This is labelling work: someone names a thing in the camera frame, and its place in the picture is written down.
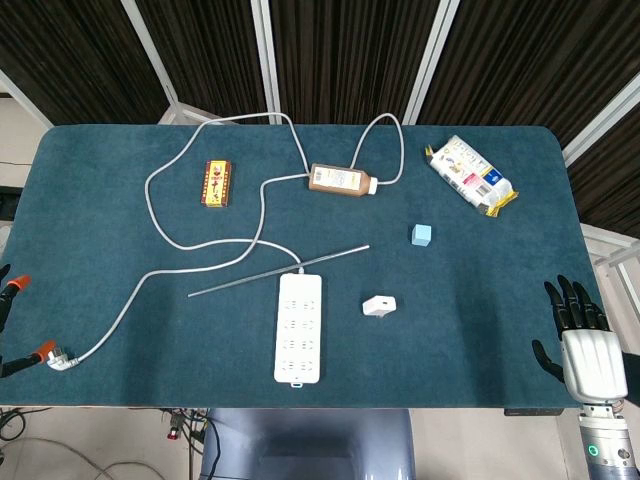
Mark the brown liquid plastic bottle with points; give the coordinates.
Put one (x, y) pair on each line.
(340, 180)

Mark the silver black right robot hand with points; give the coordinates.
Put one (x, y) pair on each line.
(592, 360)

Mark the red yellow cardboard box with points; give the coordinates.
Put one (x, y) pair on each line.
(217, 183)

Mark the teal table cloth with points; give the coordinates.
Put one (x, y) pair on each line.
(450, 325)

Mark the white plug adapter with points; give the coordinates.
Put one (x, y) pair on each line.
(378, 306)

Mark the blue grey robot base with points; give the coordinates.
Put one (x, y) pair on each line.
(310, 445)

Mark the white power strip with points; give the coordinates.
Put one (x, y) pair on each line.
(297, 330)

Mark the white upright partition post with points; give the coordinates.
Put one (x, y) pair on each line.
(265, 50)

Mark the white printed snack package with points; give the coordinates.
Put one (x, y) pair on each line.
(470, 172)

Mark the black orange-tipped left robot hand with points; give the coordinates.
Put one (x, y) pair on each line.
(12, 290)

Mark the thin metal rod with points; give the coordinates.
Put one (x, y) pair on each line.
(240, 282)

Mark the white slanted partition post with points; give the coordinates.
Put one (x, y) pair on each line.
(432, 50)
(150, 55)

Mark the white partition foot frame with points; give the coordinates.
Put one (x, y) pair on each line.
(615, 255)

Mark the light blue cube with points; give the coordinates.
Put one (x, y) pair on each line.
(421, 236)

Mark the white wall plug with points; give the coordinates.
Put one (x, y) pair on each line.
(62, 361)

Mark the red black connector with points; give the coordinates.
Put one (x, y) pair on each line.
(173, 427)

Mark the blue grey right robot arm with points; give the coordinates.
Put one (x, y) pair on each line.
(607, 445)

